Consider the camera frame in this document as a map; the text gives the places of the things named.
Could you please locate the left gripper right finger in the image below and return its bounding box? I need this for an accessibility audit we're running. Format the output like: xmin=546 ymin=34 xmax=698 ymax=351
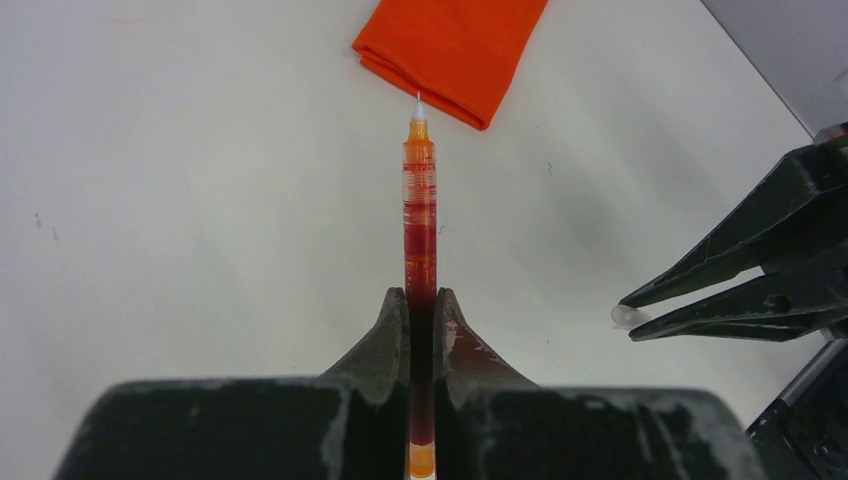
xmin=433 ymin=288 xmax=765 ymax=479

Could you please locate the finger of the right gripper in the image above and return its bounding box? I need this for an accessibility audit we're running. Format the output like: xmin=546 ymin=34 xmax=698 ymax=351
xmin=621 ymin=140 xmax=847 ymax=307

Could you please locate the folded orange cloth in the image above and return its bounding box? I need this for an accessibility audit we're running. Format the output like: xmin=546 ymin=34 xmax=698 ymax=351
xmin=352 ymin=0 xmax=547 ymax=131

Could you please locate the red orange pen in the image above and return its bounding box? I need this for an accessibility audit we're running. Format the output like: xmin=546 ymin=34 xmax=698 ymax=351
xmin=402 ymin=92 xmax=437 ymax=479

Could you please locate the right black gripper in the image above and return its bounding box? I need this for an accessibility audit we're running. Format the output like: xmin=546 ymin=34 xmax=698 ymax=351
xmin=629 ymin=264 xmax=847 ymax=480

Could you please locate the clear pen cap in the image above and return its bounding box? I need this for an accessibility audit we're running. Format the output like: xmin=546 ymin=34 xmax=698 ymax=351
xmin=611 ymin=304 xmax=651 ymax=331

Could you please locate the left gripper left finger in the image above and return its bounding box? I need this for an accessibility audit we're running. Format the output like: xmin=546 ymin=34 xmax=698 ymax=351
xmin=55 ymin=288 xmax=410 ymax=479

